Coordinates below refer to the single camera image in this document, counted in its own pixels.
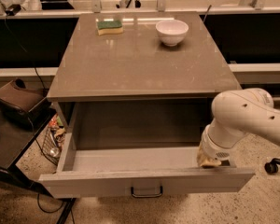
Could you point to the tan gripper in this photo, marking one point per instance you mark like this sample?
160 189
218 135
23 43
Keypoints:
213 149

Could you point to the grey top drawer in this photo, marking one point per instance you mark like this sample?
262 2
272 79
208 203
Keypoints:
138 148

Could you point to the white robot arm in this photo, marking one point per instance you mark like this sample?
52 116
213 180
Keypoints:
235 115

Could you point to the grey drawer cabinet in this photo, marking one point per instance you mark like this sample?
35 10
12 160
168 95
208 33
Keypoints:
137 66

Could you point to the black office chair caster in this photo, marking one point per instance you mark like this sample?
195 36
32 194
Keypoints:
271 167

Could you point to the white ceramic bowl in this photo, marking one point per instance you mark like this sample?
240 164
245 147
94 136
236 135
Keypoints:
171 32

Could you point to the green yellow sponge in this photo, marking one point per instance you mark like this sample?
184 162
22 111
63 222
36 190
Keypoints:
109 27

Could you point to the black side cart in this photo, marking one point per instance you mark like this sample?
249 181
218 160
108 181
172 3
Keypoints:
14 141

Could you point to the brown box on cart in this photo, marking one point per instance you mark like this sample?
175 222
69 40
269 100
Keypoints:
22 105

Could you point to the black power adapter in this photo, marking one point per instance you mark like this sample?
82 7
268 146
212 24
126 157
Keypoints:
13 9

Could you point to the wire basket with snacks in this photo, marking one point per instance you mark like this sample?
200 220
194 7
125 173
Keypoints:
52 145

